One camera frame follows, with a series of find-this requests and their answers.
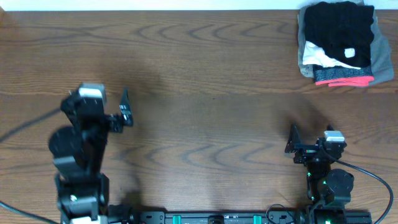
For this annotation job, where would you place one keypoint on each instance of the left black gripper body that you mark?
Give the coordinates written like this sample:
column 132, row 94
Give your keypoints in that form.
column 113, row 126

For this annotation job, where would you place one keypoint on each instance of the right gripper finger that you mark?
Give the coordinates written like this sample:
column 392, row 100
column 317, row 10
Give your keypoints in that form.
column 329, row 128
column 293, row 140

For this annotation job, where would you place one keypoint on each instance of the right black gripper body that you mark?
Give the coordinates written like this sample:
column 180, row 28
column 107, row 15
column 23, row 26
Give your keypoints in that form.
column 306, row 154

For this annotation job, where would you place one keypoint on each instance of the black t-shirt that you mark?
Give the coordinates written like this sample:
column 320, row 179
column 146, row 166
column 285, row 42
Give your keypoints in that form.
column 342, row 30

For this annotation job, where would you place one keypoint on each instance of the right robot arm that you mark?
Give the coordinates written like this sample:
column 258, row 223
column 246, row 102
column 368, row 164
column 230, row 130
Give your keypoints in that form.
column 328, row 189

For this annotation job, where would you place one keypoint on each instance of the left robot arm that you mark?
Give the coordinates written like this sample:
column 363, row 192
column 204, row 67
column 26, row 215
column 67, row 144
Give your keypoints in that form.
column 78, row 150

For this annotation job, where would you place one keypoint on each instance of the black garment with red hem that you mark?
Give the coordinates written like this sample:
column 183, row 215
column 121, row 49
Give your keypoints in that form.
column 342, row 76

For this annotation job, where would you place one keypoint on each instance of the white folded garment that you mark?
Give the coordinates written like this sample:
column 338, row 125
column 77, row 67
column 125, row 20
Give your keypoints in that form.
column 315, row 55

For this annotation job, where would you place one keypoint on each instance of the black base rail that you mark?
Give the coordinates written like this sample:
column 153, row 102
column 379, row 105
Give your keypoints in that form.
column 276, row 214

